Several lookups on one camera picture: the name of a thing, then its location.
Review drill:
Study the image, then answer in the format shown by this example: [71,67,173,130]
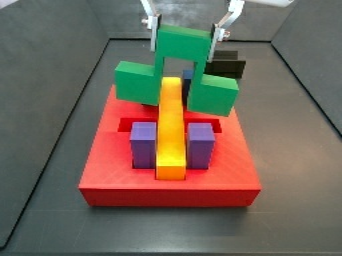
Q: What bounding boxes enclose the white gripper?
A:
[207,0,295,62]

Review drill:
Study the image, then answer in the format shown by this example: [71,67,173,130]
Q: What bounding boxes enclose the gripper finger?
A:
[141,0,162,51]

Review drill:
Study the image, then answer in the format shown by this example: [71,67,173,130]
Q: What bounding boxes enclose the green bridge-shaped block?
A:
[114,25,239,116]

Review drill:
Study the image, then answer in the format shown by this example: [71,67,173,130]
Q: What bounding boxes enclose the black angle fixture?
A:
[205,50,246,79]

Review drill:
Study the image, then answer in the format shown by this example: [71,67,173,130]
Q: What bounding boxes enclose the red base board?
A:
[79,92,262,207]

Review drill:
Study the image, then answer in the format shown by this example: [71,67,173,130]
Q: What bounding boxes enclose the yellow long bar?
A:
[157,77,186,180]

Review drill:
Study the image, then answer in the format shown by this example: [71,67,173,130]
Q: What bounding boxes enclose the blue post right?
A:
[182,69,194,105]

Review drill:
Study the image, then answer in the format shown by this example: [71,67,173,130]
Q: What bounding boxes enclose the blue post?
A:
[142,103,159,107]
[182,69,194,105]

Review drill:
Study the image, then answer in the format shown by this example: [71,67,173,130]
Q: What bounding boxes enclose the blue post left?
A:
[142,103,159,107]

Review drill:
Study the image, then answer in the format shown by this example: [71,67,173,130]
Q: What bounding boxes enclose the purple post right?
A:
[187,123,215,169]

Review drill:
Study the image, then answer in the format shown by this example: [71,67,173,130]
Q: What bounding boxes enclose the purple post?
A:
[187,123,215,169]
[130,122,157,169]

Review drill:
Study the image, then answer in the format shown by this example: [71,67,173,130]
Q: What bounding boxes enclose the purple post left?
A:
[130,122,157,169]

